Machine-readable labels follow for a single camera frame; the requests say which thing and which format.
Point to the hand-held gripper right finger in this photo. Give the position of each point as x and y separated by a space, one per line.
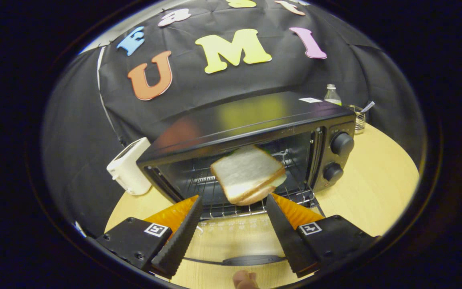
289 241

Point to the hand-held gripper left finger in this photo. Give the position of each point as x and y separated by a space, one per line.
181 241

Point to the sliced bread sandwich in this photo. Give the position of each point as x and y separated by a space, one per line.
243 172

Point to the black toaster oven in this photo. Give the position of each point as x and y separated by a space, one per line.
255 116

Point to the white toaster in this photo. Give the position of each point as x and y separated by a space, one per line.
128 168

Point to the clear glass cup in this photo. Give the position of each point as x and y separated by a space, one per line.
359 120

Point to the clear bottle green label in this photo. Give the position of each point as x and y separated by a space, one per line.
332 96

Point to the metal spoon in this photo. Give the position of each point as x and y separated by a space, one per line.
368 106

